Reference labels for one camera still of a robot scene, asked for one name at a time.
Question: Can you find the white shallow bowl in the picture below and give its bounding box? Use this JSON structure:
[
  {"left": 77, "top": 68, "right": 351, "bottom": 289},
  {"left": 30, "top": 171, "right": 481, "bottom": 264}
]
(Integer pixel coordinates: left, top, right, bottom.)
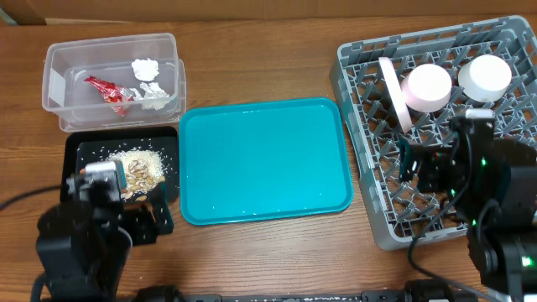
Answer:
[{"left": 457, "top": 55, "right": 513, "bottom": 103}]

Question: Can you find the pink plate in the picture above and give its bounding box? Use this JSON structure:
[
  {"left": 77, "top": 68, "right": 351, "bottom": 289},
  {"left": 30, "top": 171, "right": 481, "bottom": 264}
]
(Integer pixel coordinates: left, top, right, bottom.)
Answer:
[{"left": 378, "top": 57, "right": 412, "bottom": 133}]

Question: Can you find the red snack wrapper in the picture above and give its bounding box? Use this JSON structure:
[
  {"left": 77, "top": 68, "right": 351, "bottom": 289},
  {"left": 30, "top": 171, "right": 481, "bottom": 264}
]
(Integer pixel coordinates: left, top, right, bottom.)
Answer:
[{"left": 84, "top": 75, "right": 134, "bottom": 116}]

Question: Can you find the white tissue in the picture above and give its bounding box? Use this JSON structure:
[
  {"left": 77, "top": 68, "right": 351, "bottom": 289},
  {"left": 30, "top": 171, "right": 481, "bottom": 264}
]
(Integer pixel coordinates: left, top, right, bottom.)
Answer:
[{"left": 131, "top": 59, "right": 159, "bottom": 81}]

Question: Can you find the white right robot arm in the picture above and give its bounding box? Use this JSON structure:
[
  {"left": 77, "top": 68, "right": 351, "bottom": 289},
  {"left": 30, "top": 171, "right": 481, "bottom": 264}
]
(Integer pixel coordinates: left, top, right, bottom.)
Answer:
[{"left": 399, "top": 109, "right": 536, "bottom": 301}]

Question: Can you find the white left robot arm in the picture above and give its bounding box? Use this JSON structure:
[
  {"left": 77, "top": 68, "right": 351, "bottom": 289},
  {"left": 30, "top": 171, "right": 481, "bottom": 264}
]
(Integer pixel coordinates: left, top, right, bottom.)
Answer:
[{"left": 30, "top": 161, "right": 174, "bottom": 301}]

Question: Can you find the clear plastic waste bin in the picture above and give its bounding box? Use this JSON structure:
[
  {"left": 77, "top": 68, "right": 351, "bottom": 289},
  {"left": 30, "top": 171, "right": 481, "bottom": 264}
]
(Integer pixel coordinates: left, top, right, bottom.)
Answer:
[{"left": 42, "top": 33, "right": 187, "bottom": 133}]

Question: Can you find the rice and nut scraps pile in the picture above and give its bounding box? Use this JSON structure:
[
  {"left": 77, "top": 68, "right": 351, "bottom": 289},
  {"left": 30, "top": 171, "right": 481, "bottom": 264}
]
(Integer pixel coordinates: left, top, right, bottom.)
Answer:
[{"left": 107, "top": 149, "right": 165, "bottom": 201}]

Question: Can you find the black tray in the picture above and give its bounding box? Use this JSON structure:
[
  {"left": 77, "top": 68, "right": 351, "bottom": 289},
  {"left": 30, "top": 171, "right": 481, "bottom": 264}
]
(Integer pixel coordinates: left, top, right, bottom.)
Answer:
[{"left": 61, "top": 126, "right": 179, "bottom": 203}]

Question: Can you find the teal plastic tray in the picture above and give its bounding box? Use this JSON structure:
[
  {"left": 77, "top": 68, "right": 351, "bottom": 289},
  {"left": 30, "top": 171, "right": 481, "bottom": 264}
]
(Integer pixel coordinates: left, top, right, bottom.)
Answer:
[{"left": 179, "top": 97, "right": 353, "bottom": 226}]

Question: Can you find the crumpled white paper in bin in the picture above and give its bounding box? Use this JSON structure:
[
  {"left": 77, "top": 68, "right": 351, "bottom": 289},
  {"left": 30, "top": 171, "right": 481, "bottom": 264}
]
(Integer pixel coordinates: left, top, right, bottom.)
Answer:
[{"left": 140, "top": 82, "right": 170, "bottom": 110}]

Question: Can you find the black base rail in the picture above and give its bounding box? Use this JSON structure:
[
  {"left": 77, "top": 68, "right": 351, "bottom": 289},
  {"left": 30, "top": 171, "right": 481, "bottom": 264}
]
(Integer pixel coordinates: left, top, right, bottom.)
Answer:
[{"left": 124, "top": 279, "right": 479, "bottom": 302}]

